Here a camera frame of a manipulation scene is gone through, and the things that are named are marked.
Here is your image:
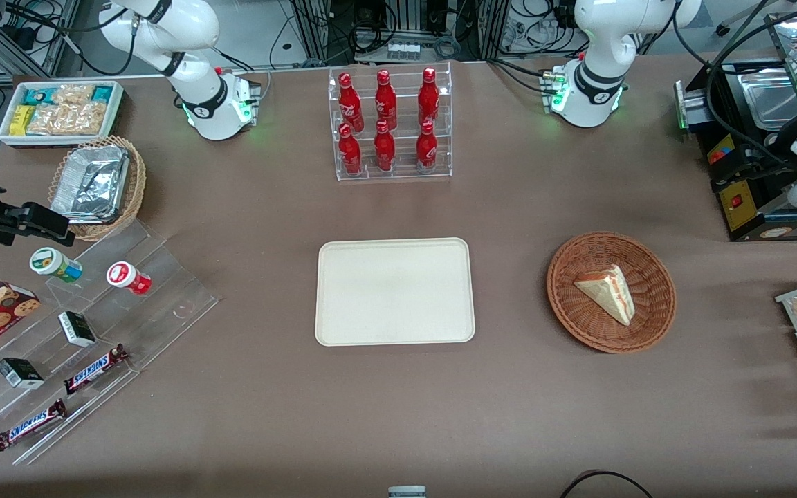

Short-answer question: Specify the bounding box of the silver foil container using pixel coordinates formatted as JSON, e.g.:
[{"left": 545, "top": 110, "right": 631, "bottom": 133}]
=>
[{"left": 51, "top": 145, "right": 130, "bottom": 225}]

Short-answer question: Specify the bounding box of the cream rectangular tray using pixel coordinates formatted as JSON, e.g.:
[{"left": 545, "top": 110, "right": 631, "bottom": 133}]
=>
[{"left": 315, "top": 237, "right": 476, "bottom": 347}]

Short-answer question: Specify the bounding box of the brown round wicker basket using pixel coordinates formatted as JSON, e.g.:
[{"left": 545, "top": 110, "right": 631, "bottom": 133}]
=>
[{"left": 547, "top": 231, "right": 677, "bottom": 354}]

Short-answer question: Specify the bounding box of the Snickers chocolate bar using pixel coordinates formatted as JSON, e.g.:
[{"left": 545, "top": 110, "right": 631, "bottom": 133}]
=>
[
  {"left": 0, "top": 399, "right": 68, "bottom": 452},
  {"left": 63, "top": 344, "right": 129, "bottom": 396}
]

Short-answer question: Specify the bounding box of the red cola bottle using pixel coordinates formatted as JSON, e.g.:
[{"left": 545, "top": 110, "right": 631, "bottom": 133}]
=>
[
  {"left": 418, "top": 67, "right": 440, "bottom": 127},
  {"left": 374, "top": 120, "right": 396, "bottom": 172},
  {"left": 375, "top": 69, "right": 398, "bottom": 131},
  {"left": 338, "top": 72, "right": 365, "bottom": 132},
  {"left": 416, "top": 120, "right": 439, "bottom": 174},
  {"left": 338, "top": 123, "right": 363, "bottom": 176}
]

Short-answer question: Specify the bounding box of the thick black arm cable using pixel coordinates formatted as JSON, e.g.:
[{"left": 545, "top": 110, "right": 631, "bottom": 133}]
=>
[{"left": 705, "top": 0, "right": 797, "bottom": 170}]

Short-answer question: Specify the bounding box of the clear acrylic bottle rack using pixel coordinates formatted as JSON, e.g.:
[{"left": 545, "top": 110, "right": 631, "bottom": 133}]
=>
[{"left": 328, "top": 61, "right": 453, "bottom": 182}]

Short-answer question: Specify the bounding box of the red labelled white-lid cup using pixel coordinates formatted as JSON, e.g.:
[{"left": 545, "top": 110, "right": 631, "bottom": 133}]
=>
[{"left": 107, "top": 261, "right": 152, "bottom": 296}]

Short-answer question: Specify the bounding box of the black sealing machine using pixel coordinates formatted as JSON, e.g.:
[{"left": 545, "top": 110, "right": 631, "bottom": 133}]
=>
[{"left": 674, "top": 57, "right": 797, "bottom": 243}]

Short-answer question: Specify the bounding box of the clear bag of crackers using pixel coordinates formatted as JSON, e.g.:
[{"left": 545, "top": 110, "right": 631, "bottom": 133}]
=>
[
  {"left": 28, "top": 102, "right": 109, "bottom": 136},
  {"left": 53, "top": 84, "right": 96, "bottom": 107}
]

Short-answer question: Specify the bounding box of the light tan wicker basket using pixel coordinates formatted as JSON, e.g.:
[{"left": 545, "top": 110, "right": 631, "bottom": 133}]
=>
[{"left": 48, "top": 136, "right": 147, "bottom": 242}]

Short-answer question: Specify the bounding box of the white rectangular snack bin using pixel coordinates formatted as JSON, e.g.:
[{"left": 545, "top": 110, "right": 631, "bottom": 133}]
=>
[{"left": 0, "top": 80, "right": 125, "bottom": 148}]

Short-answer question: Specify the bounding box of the black cable loop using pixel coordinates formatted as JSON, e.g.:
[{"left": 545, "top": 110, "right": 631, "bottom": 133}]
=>
[{"left": 560, "top": 470, "right": 655, "bottom": 498}]

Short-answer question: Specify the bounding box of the yellow snack packet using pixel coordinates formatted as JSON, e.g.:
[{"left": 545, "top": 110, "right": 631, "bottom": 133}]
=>
[{"left": 10, "top": 104, "right": 37, "bottom": 136}]

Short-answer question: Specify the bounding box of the small dark green carton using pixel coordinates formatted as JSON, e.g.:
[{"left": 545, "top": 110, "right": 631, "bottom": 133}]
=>
[
  {"left": 0, "top": 358, "right": 45, "bottom": 389},
  {"left": 58, "top": 311, "right": 97, "bottom": 348}
]

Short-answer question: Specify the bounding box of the triangular sandwich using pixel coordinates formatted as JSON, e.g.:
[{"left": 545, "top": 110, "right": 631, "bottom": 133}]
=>
[{"left": 574, "top": 264, "right": 636, "bottom": 326}]

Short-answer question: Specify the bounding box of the clear acrylic stepped display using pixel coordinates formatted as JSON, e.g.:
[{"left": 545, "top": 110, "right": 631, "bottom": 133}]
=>
[{"left": 0, "top": 220, "right": 221, "bottom": 465}]

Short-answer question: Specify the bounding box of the green labelled white-lid cup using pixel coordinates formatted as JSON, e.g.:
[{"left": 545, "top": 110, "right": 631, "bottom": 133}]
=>
[{"left": 30, "top": 247, "right": 84, "bottom": 284}]

